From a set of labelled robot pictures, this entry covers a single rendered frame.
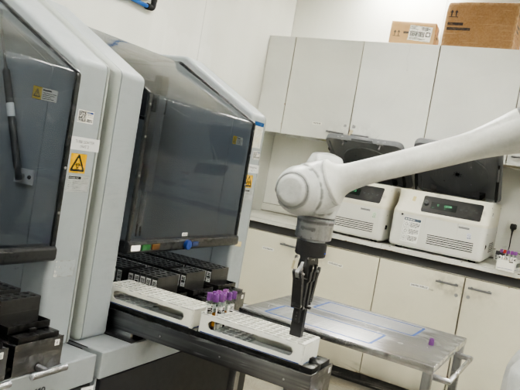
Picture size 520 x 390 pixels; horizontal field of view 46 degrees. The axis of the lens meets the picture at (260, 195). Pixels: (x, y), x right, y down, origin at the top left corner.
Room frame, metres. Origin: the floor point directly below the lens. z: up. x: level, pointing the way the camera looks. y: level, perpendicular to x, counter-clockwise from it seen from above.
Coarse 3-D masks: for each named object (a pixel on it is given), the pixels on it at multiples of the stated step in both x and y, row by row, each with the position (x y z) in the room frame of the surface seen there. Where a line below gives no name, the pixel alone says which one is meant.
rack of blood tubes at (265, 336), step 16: (208, 320) 1.52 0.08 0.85; (224, 320) 1.50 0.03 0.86; (240, 320) 1.51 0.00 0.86; (256, 320) 1.54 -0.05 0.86; (224, 336) 1.50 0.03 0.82; (240, 336) 1.52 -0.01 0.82; (256, 336) 1.56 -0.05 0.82; (272, 336) 1.44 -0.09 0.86; (288, 336) 1.46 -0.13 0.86; (304, 336) 1.48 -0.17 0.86; (272, 352) 1.43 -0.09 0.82; (288, 352) 1.51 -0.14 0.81; (304, 352) 1.40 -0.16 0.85
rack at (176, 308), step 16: (112, 288) 1.67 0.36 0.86; (128, 288) 1.66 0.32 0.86; (144, 288) 1.69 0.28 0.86; (128, 304) 1.64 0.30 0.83; (144, 304) 1.66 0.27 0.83; (160, 304) 1.59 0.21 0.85; (176, 304) 1.57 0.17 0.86; (192, 304) 1.61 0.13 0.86; (176, 320) 1.56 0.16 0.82; (192, 320) 1.55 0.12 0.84
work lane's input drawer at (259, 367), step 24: (120, 312) 1.63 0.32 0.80; (144, 336) 1.58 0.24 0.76; (168, 336) 1.55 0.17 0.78; (192, 336) 1.52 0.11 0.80; (216, 360) 1.48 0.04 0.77; (240, 360) 1.45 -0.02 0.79; (264, 360) 1.42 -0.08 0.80; (312, 360) 1.43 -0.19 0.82; (288, 384) 1.39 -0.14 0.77; (312, 384) 1.37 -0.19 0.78
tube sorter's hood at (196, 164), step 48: (144, 48) 2.12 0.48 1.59; (192, 96) 1.92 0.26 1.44; (144, 144) 1.63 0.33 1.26; (192, 144) 1.84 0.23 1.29; (240, 144) 2.09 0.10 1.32; (144, 192) 1.67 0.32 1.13; (192, 192) 1.88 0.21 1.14; (240, 192) 2.14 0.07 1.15; (144, 240) 1.70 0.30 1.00; (192, 240) 1.89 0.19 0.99
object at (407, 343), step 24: (240, 312) 1.84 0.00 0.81; (264, 312) 1.83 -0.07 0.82; (288, 312) 1.88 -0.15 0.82; (312, 312) 1.94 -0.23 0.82; (336, 312) 1.99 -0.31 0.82; (360, 312) 2.05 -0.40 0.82; (336, 336) 1.69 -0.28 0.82; (360, 336) 1.74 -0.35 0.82; (384, 336) 1.78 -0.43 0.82; (408, 336) 1.83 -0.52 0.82; (432, 336) 1.88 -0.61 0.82; (456, 336) 1.94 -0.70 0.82; (408, 360) 1.58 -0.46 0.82; (432, 360) 1.61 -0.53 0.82; (456, 360) 1.92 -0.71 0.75; (456, 384) 1.92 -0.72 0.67
